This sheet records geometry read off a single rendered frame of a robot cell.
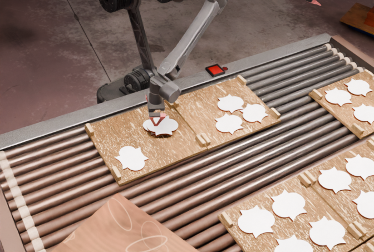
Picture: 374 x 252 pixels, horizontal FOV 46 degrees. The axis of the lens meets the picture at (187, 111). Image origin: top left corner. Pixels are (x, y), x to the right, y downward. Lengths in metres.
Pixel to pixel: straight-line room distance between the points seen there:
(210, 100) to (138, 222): 0.82
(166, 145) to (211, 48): 2.36
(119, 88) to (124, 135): 1.31
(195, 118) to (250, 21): 2.75
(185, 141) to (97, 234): 0.62
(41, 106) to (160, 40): 1.31
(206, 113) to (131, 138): 0.38
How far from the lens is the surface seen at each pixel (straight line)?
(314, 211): 1.78
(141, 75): 3.04
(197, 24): 1.79
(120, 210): 1.52
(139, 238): 1.46
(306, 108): 2.22
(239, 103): 2.09
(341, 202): 1.85
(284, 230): 1.69
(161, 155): 1.81
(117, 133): 1.89
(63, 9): 4.59
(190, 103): 2.05
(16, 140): 1.95
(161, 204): 1.69
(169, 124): 1.90
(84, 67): 3.79
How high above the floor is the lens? 2.30
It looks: 43 degrees down
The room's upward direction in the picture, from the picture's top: 8 degrees clockwise
